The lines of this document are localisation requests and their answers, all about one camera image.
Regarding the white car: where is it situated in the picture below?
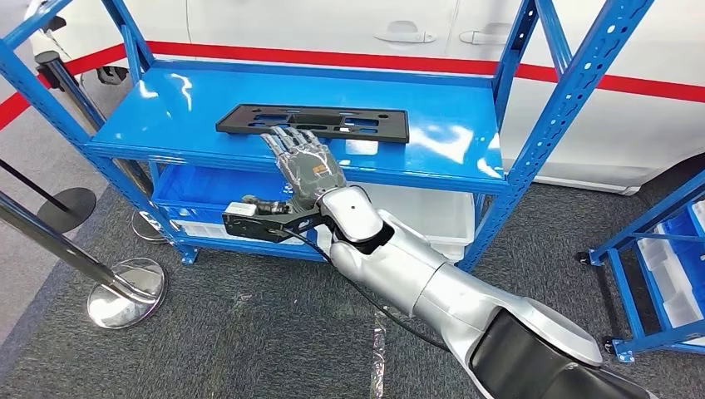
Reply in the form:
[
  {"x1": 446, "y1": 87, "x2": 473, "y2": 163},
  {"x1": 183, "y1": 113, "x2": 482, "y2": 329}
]
[{"x1": 24, "y1": 0, "x2": 705, "y2": 196}]

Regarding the blue metal shelf rack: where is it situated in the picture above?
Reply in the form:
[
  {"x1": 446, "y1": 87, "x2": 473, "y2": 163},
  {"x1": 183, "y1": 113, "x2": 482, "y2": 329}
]
[
  {"x1": 575, "y1": 170, "x2": 705, "y2": 365},
  {"x1": 0, "y1": 0, "x2": 657, "y2": 273}
]

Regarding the blue plastic bin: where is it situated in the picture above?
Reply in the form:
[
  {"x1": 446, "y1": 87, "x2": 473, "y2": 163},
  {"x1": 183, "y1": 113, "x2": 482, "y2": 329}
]
[
  {"x1": 151, "y1": 165, "x2": 298, "y2": 224},
  {"x1": 658, "y1": 206, "x2": 705, "y2": 309}
]

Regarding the translucent plastic bin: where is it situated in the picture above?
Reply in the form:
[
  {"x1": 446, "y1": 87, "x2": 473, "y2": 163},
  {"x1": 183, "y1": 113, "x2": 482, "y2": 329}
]
[
  {"x1": 316, "y1": 183, "x2": 477, "y2": 246},
  {"x1": 435, "y1": 242, "x2": 466, "y2": 263}
]

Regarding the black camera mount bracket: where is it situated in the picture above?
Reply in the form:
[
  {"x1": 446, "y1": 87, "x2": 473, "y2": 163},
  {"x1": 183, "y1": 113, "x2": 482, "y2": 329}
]
[{"x1": 221, "y1": 211, "x2": 332, "y2": 244}]

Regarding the thin black stanchion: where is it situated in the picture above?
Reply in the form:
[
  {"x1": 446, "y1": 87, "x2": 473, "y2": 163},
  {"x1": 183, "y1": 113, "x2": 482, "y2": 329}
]
[{"x1": 0, "y1": 158, "x2": 98, "y2": 234}]

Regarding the black plastic panel part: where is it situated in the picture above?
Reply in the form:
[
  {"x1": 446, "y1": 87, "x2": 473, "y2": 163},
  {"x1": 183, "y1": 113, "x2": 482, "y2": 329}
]
[{"x1": 215, "y1": 103, "x2": 412, "y2": 145}]

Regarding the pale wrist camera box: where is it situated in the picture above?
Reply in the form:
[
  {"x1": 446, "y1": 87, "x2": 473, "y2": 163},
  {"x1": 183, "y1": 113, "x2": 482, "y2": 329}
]
[{"x1": 223, "y1": 202, "x2": 259, "y2": 218}]

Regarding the silver floor tape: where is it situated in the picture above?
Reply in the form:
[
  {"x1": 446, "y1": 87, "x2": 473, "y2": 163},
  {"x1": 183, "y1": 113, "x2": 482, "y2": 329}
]
[{"x1": 370, "y1": 311, "x2": 389, "y2": 399}]

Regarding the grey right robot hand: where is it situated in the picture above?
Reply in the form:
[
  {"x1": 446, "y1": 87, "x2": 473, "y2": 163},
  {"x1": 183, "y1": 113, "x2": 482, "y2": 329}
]
[{"x1": 241, "y1": 125, "x2": 348, "y2": 217}]

